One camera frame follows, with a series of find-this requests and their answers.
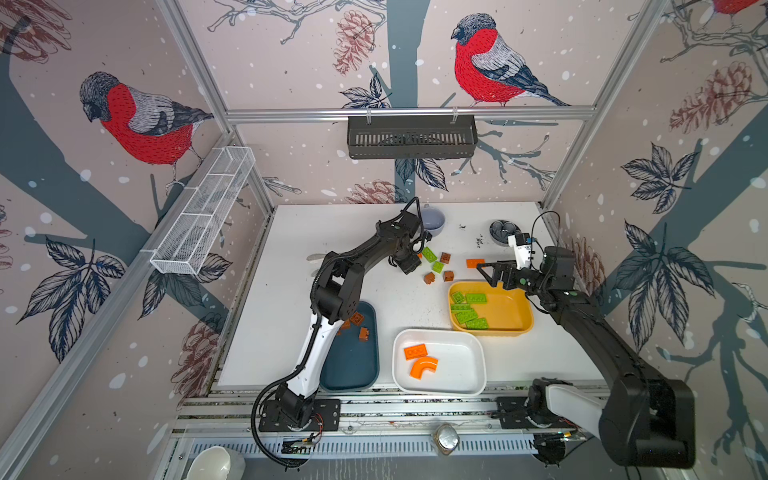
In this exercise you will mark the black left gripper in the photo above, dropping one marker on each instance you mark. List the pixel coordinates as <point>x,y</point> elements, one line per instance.
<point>410,265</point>

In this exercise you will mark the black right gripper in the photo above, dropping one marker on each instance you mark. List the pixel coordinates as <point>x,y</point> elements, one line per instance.
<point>499,275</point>

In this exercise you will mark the green lego brick top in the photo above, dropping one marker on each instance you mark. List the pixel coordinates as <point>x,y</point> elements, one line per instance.
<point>429,255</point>

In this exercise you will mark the orange lego brick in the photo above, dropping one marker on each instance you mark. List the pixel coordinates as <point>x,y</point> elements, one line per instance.
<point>474,263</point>

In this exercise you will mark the green long lego brick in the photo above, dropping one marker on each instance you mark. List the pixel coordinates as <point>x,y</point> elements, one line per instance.
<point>477,324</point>

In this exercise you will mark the brown lego brick front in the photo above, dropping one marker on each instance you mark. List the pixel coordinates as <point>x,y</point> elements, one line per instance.
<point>357,319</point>

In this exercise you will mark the orange lego plate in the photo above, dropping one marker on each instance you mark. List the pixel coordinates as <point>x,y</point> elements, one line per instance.
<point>415,352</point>

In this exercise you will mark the orange curved lego arch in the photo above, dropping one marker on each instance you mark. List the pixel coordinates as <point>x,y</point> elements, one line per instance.
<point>422,365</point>

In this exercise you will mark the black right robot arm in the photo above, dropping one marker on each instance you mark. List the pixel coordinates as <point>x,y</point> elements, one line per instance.
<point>647,420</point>

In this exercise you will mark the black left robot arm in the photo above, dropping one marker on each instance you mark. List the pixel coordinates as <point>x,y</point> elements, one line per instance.
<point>334,297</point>

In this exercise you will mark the yellow rectangular tray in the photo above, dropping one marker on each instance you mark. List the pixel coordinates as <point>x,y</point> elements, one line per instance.
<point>508,312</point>

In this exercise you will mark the lavender plastic cup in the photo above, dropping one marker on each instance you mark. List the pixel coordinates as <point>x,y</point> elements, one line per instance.
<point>434,220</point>

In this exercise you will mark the metal tongs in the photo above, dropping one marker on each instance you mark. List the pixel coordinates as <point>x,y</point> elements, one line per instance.
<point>315,260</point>

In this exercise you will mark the white rectangular tray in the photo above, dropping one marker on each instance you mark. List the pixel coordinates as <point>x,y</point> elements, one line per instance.
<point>461,370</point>

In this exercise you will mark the dark teal rectangular tray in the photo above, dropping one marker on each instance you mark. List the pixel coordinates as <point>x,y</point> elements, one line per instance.
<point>352,365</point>

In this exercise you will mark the round silver knob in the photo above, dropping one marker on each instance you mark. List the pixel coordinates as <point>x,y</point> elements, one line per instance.
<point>446,439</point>

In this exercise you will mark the white bowl at bottom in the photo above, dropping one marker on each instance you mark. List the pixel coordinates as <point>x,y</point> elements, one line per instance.
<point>217,463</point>

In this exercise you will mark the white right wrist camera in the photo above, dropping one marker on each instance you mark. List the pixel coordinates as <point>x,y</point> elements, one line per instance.
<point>521,243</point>

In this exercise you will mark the black hanging wire basket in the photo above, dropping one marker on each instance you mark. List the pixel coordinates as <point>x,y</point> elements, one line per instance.
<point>412,137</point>

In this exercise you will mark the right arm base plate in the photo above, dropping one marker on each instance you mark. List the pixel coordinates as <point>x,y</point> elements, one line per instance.
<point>515,413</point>

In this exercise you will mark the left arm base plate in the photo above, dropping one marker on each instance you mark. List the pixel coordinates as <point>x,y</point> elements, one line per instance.
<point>321,415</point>

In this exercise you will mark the white wire mesh basket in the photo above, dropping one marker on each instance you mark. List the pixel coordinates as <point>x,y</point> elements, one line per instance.
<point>193,233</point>

